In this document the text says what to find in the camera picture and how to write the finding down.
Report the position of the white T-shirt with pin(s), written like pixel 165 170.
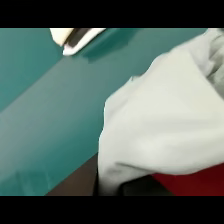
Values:
pixel 166 120

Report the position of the black garment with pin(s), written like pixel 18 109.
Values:
pixel 146 188

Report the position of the red garment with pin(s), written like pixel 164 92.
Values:
pixel 196 183

